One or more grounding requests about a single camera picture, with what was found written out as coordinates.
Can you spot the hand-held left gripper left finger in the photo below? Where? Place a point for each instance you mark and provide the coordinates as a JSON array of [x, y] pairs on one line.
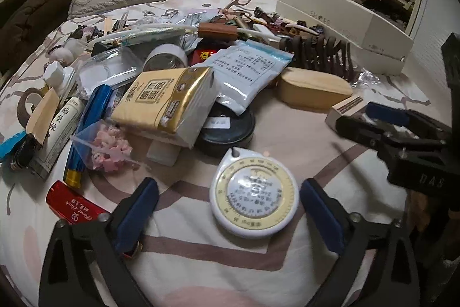
[[138, 213]]

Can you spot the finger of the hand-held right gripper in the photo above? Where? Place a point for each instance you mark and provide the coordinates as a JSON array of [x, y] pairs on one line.
[[388, 112], [359, 130]]

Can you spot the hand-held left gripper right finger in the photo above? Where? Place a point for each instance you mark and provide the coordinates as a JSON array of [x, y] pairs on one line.
[[321, 215]]

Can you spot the small beige striped box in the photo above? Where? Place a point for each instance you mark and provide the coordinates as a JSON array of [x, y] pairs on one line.
[[345, 109]]

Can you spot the oval wooden block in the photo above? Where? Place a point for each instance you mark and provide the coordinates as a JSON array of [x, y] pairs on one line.
[[312, 89]]

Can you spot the round white yellow tape measure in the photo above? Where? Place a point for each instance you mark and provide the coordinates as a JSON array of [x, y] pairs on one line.
[[253, 192]]

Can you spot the white shoe box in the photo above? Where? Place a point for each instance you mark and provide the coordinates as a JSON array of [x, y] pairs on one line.
[[341, 15]]

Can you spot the person's right hand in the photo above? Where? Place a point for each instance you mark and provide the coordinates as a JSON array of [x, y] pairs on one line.
[[420, 208]]

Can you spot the clear crinkled wrapper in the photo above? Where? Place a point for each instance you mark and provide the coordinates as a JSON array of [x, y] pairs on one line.
[[391, 87]]

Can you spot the white shoe box lid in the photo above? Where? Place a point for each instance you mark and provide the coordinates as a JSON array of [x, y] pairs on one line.
[[377, 62]]

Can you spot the beige bed mattress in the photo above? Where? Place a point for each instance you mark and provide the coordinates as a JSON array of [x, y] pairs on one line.
[[427, 73]]

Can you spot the small clear plastic box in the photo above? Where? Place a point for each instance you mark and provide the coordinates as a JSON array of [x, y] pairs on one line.
[[161, 153]]

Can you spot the red slim case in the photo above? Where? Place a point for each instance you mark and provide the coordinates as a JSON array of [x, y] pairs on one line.
[[72, 201]]

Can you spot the clear bag of pink charms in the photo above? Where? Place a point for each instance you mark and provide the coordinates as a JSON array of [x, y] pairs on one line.
[[107, 148]]

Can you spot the brown hair claw clip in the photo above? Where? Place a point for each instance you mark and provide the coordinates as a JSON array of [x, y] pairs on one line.
[[305, 51]]

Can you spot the printed blanket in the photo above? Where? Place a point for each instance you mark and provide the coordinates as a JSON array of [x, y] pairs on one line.
[[222, 267]]

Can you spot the blue gold tube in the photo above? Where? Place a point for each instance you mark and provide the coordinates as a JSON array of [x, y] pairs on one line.
[[90, 112]]

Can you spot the white printed tube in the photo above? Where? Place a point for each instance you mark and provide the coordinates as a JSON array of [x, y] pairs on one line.
[[59, 134]]

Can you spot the gold tissue pack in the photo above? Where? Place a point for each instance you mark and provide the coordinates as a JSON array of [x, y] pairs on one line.
[[158, 102]]

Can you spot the white louvered door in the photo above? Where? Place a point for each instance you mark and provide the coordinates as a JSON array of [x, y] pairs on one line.
[[435, 5]]

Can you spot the large black round tin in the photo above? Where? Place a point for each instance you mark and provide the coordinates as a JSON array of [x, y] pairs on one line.
[[230, 139]]

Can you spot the black lighter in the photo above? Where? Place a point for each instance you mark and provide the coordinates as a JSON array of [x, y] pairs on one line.
[[25, 154]]

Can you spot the white blue-edged medicine packet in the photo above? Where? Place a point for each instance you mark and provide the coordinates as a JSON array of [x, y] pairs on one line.
[[244, 69]]

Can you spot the pointed wooden block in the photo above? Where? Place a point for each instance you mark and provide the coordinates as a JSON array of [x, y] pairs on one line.
[[43, 116]]

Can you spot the light blue wrapper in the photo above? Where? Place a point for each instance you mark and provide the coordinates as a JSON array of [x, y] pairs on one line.
[[12, 145]]

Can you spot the clear plastic case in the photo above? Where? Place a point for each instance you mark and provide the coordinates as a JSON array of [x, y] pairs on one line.
[[107, 68]]

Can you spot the brown tape roll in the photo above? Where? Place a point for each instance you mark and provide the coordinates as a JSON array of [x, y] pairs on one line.
[[21, 112]]

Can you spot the small white bottle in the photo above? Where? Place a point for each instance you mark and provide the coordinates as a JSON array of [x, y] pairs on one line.
[[55, 73]]

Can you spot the white tape roll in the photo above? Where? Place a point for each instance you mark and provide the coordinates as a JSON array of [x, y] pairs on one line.
[[169, 50]]

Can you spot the red gold packet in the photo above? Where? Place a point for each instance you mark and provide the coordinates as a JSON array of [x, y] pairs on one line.
[[205, 55]]

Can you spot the brown leather wallet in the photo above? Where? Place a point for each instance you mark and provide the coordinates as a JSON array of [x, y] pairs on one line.
[[215, 30]]

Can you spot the rose gold scissors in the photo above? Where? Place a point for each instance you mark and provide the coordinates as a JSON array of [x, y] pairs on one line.
[[231, 5]]

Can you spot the white round puff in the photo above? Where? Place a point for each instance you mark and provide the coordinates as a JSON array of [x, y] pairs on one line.
[[68, 48]]

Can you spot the dark flower hair clip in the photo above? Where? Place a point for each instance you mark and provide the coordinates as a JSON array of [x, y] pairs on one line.
[[81, 33]]

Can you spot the flat wooden stick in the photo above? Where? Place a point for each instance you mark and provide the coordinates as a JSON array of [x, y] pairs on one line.
[[107, 24]]

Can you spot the brown folded blanket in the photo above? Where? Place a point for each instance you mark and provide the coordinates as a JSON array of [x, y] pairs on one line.
[[32, 12]]

